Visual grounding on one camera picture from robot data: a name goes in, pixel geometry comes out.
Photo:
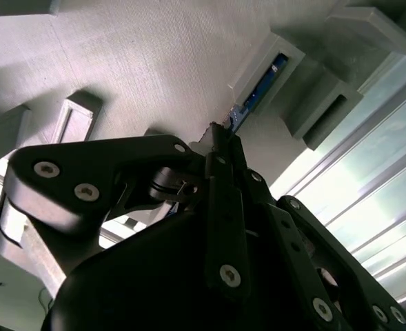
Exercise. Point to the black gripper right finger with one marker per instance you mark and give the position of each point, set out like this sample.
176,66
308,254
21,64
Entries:
282,224

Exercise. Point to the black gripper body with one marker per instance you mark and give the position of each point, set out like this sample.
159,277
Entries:
137,293

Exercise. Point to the blue RAM stick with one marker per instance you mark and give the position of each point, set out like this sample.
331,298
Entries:
236,117

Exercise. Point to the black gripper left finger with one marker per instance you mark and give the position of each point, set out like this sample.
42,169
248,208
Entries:
68,172

